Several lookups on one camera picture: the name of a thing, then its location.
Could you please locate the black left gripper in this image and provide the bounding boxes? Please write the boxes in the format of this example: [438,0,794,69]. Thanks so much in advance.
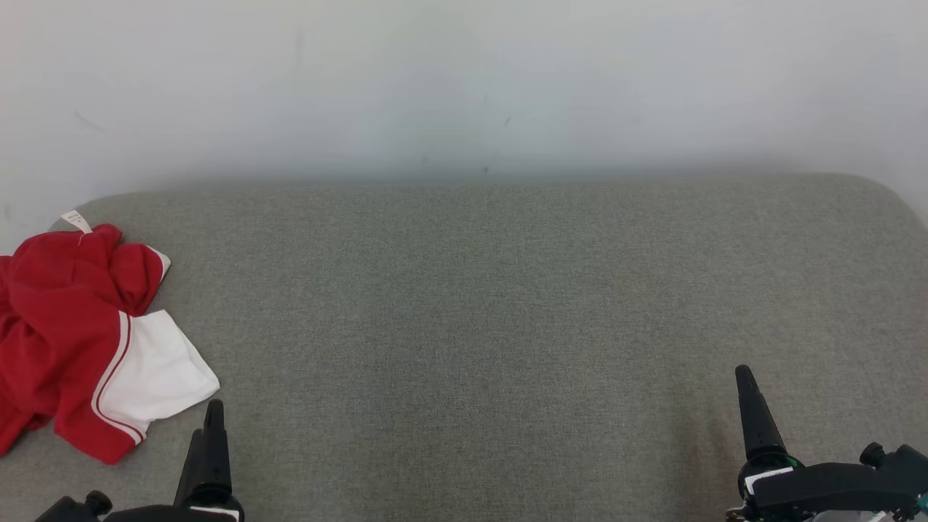
[101,399,246,522]

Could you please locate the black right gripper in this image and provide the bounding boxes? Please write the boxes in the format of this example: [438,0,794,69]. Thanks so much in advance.
[728,365,928,522]

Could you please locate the red white basketball jersey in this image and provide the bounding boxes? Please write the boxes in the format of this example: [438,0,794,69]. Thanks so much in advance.
[0,290,221,465]

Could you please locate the red shorts with white stripe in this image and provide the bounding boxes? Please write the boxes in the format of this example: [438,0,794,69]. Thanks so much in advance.
[0,223,172,341]

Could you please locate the grey fabric sofa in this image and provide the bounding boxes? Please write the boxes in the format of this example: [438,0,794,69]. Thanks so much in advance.
[0,173,928,522]

